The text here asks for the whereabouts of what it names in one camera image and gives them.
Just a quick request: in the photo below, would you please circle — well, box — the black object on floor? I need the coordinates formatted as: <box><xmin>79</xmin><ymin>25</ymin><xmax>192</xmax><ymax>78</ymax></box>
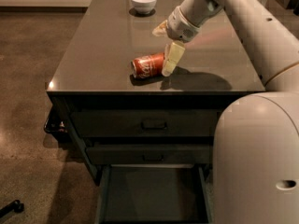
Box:
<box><xmin>0</xmin><ymin>200</ymin><xmax>24</xmax><ymax>217</ymax></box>

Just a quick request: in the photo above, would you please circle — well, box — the black side basket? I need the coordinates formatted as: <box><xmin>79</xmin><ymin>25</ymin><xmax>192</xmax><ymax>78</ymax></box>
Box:
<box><xmin>44</xmin><ymin>107</ymin><xmax>70</xmax><ymax>143</ymax></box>

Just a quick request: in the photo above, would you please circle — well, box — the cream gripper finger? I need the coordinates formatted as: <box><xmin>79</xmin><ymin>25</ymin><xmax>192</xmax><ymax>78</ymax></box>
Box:
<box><xmin>162</xmin><ymin>41</ymin><xmax>185</xmax><ymax>77</ymax></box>
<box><xmin>152</xmin><ymin>21</ymin><xmax>167</xmax><ymax>37</ymax></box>

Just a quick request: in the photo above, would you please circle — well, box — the top left drawer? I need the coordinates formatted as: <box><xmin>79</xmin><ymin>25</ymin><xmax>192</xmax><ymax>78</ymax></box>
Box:
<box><xmin>70</xmin><ymin>109</ymin><xmax>218</xmax><ymax>137</ymax></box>

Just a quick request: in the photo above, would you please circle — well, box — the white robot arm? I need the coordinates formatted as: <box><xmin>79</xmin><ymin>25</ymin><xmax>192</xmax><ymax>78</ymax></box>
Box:
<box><xmin>154</xmin><ymin>0</ymin><xmax>299</xmax><ymax>224</ymax></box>

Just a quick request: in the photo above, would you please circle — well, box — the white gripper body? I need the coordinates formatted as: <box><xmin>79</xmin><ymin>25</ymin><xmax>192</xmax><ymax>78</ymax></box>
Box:
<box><xmin>166</xmin><ymin>7</ymin><xmax>199</xmax><ymax>43</ymax></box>

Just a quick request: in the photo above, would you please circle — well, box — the white bowl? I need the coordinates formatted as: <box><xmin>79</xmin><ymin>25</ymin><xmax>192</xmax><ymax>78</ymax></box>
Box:
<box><xmin>131</xmin><ymin>0</ymin><xmax>157</xmax><ymax>15</ymax></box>

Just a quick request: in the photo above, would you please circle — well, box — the open bottom left drawer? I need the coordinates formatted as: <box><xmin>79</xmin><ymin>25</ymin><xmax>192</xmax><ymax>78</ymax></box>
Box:
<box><xmin>94</xmin><ymin>165</ymin><xmax>212</xmax><ymax>224</ymax></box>

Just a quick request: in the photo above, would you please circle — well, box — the middle left drawer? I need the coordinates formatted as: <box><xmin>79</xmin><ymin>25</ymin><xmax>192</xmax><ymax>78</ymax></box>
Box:
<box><xmin>86</xmin><ymin>145</ymin><xmax>212</xmax><ymax>164</ymax></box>

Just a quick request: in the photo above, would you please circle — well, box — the red coke can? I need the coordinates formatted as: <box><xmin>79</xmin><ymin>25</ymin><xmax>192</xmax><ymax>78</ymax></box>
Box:
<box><xmin>131</xmin><ymin>52</ymin><xmax>164</xmax><ymax>79</ymax></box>

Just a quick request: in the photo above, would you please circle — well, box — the dark cabinet with grey top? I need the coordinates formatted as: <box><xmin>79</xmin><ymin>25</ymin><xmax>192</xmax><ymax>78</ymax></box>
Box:
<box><xmin>47</xmin><ymin>0</ymin><xmax>263</xmax><ymax>180</ymax></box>

